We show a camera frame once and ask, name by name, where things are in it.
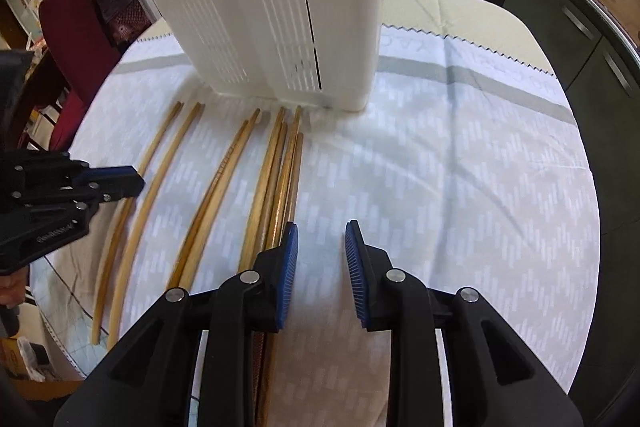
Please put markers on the green kitchen cabinets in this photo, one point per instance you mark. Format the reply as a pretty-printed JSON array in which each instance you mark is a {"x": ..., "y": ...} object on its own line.
[{"x": 550, "y": 32}]

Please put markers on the set of wooden chopsticks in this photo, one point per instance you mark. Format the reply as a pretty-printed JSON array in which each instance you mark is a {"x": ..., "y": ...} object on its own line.
[{"x": 280, "y": 207}]

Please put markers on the blue grid cutting mat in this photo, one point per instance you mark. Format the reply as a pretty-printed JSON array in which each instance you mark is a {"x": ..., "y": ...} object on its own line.
[{"x": 65, "y": 322}]

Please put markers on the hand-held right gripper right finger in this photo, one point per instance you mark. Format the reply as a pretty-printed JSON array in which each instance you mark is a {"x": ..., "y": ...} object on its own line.
[{"x": 355, "y": 277}]

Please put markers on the white patterned tablecloth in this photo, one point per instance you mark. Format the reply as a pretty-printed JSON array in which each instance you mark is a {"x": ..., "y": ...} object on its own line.
[{"x": 450, "y": 207}]

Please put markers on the red chair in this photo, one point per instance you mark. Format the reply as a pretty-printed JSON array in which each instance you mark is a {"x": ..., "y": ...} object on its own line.
[{"x": 65, "y": 37}]

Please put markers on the person's left hand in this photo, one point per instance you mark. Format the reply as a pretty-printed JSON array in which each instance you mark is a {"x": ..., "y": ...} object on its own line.
[{"x": 10, "y": 289}]

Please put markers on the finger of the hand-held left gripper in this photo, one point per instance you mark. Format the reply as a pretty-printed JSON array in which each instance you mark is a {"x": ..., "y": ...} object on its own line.
[
  {"x": 125, "y": 188},
  {"x": 107, "y": 173}
]

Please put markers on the cardboard box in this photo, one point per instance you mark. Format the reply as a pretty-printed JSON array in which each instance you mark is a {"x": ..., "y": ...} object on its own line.
[{"x": 15, "y": 354}]

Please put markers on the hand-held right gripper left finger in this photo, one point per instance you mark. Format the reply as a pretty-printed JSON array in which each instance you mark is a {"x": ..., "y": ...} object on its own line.
[{"x": 287, "y": 277}]

